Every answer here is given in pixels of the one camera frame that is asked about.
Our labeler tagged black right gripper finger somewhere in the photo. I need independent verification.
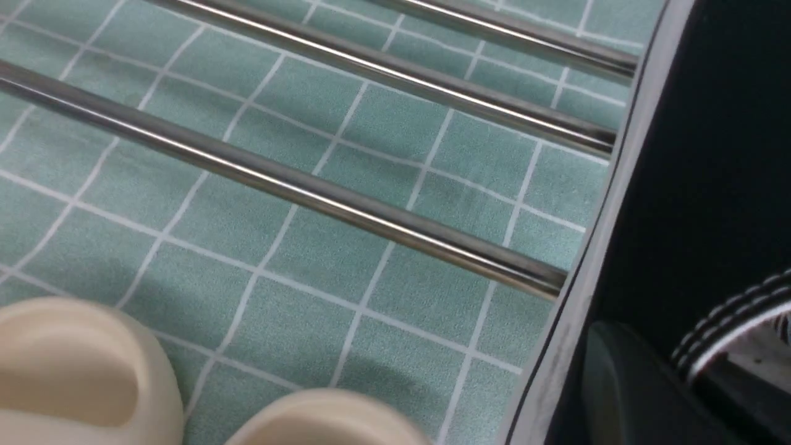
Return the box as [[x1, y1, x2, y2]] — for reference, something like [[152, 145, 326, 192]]
[[581, 321, 742, 444]]

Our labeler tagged black canvas sneaker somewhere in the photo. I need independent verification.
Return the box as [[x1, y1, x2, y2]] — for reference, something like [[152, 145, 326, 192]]
[[497, 1, 789, 444]]

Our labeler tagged metal shoe rack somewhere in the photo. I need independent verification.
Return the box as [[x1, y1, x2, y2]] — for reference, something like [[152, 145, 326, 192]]
[[0, 0, 640, 302]]

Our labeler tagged right cream slide slipper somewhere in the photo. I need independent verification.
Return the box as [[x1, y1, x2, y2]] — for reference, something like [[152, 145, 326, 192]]
[[226, 388, 431, 444]]

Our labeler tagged cream slide slipper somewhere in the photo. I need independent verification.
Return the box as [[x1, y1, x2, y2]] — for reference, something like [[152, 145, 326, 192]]
[[226, 388, 431, 444], [1, 297, 184, 444]]

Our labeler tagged green checked tablecloth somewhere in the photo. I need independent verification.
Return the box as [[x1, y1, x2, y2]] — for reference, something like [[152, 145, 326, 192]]
[[0, 0, 670, 445]]

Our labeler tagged left cream slide slipper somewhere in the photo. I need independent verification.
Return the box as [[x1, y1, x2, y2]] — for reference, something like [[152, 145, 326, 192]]
[[1, 297, 184, 444]]

